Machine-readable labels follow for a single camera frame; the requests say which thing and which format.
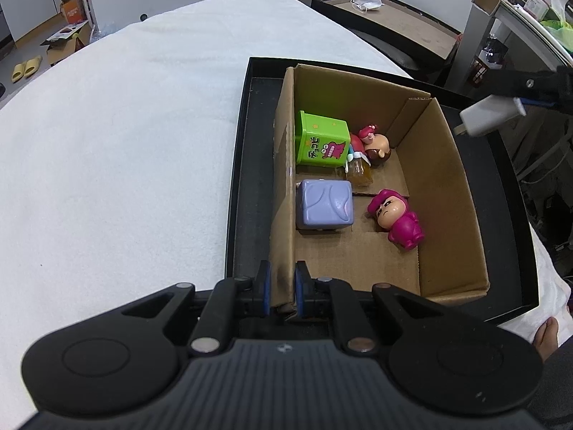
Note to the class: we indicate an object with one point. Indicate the amber toy bottle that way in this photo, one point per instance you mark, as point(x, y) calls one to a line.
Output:
point(359, 172)

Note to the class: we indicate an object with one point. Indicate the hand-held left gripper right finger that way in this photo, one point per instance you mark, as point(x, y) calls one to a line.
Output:
point(299, 293)

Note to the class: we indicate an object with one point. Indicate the green plastic bag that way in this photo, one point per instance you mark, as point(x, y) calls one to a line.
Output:
point(559, 33)

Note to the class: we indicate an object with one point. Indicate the white cabinet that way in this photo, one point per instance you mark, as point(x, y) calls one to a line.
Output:
point(31, 0)

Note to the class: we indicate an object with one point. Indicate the doll figure with red bow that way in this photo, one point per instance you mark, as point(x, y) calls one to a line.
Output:
point(378, 145)

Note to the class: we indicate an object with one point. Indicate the magenta hooded toy figure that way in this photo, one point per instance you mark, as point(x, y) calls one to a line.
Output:
point(398, 221)

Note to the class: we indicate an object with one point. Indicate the tall narrow cardboard box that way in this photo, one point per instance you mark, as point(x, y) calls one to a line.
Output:
point(481, 13)

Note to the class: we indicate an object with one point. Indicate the yellow slipper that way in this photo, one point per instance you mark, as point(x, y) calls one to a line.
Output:
point(32, 66)
point(19, 71)

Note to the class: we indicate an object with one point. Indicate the white face mask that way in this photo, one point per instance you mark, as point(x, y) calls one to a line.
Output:
point(367, 1)

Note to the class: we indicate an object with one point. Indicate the cardboard box with open flaps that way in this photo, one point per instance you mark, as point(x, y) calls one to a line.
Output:
point(67, 42)

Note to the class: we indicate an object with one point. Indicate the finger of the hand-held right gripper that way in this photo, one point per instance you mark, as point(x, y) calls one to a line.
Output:
point(523, 83)

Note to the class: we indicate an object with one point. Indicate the black shallow tray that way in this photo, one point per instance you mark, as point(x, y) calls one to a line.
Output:
point(255, 165)

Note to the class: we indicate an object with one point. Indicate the black round seat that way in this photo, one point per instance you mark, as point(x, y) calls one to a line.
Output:
point(394, 56)

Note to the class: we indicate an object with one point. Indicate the black plastic bag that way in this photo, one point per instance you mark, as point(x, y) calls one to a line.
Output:
point(496, 51)

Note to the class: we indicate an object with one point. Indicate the orange box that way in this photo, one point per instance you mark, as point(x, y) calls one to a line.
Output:
point(74, 8)

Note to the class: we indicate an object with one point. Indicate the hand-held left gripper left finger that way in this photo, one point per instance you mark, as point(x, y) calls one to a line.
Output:
point(267, 287)

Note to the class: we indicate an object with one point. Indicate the dark pants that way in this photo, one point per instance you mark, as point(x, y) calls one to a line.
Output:
point(559, 389)

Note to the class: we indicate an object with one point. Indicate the green cartoon toy box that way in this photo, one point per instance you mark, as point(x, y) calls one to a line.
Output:
point(322, 136)

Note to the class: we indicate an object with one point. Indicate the white charger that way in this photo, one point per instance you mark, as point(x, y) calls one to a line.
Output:
point(488, 116)

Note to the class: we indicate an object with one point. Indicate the purple cube toy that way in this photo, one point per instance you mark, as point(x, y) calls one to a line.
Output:
point(324, 204)

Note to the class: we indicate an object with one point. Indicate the red basket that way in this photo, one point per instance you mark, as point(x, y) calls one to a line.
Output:
point(478, 71)

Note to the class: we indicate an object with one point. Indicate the person's bare foot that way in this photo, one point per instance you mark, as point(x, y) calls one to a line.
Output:
point(547, 338)

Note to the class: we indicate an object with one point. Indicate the black-framed brown side table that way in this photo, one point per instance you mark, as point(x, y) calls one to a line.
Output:
point(403, 22)

